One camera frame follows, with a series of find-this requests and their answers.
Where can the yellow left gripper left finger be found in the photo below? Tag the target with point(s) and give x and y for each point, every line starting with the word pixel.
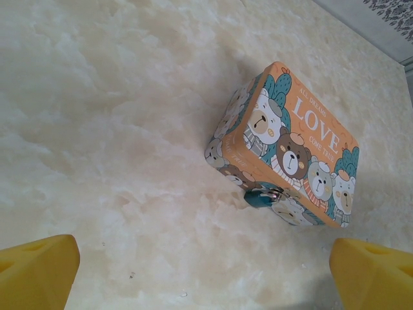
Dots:
pixel 35 274

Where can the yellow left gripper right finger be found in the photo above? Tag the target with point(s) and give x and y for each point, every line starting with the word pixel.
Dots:
pixel 374 277

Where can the colourful LOVE picture book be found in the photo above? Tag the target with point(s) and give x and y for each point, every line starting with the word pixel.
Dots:
pixel 290 145

